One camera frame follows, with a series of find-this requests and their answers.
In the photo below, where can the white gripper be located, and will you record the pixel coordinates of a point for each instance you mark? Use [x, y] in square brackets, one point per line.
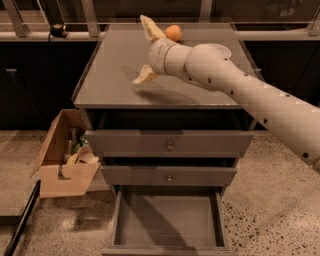
[157, 55]

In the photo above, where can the white ceramic bowl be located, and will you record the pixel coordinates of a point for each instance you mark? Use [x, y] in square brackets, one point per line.
[221, 51]

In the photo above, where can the bottles and paper in box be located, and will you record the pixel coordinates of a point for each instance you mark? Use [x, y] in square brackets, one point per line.
[78, 150]

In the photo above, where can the grey middle drawer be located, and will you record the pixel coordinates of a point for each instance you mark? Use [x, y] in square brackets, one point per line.
[166, 175]

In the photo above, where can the grey top drawer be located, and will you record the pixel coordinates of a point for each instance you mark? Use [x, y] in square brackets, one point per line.
[169, 143]

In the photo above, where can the grey open bottom drawer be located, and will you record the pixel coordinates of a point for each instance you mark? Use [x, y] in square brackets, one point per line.
[167, 221]

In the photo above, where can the orange fruit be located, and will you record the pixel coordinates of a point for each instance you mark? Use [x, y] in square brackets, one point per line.
[173, 32]

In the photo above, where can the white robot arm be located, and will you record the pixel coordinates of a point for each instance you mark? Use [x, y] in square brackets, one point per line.
[293, 121]

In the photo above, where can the open cardboard box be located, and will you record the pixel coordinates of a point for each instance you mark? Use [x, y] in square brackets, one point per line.
[57, 178]

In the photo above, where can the small black device on ledge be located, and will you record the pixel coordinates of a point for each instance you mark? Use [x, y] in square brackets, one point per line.
[58, 30]

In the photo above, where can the grey drawer cabinet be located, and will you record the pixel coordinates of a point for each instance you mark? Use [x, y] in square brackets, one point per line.
[109, 100]

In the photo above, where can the black bar on floor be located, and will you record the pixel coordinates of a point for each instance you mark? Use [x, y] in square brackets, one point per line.
[23, 219]

